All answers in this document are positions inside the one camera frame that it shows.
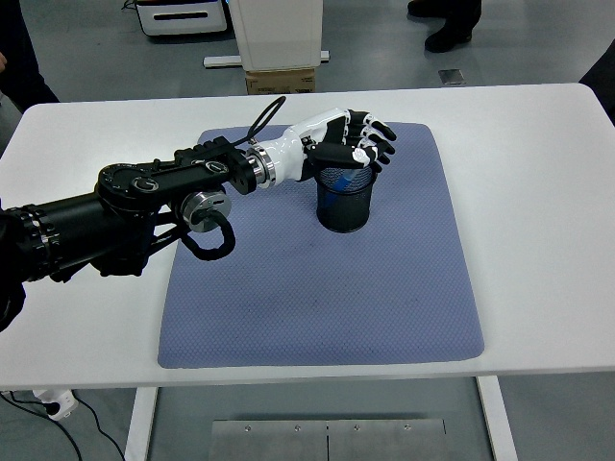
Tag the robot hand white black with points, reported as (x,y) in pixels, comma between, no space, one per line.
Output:
(298,144)

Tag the person's right hand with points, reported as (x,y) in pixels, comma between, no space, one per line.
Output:
(2,62)

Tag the blue marker pen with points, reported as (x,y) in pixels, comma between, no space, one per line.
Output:
(343,182)

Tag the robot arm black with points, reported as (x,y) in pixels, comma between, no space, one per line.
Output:
(72,225)

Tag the black mesh pen holder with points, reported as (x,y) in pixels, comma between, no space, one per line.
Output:
(346,216)

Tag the person in dark clothes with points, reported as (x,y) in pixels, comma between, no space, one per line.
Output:
(24,53)

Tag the brown cardboard box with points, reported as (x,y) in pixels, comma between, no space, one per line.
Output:
(281,81)

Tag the blue-grey textured mat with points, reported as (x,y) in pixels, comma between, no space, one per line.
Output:
(312,298)

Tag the grey floor cover plate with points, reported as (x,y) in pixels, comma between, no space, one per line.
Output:
(452,77)

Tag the white boxy appliance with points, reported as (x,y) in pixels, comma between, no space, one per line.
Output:
(182,19)

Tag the person with black shoes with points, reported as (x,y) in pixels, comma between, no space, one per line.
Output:
(451,33)

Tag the black bulky object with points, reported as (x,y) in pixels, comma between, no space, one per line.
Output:
(603,81)

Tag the white table leg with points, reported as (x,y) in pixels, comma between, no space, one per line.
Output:
(140,427)
(497,422)

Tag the white power strip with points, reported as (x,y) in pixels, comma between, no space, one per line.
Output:
(60,403)

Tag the white pedestal base bar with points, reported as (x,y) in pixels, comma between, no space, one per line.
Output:
(221,61)

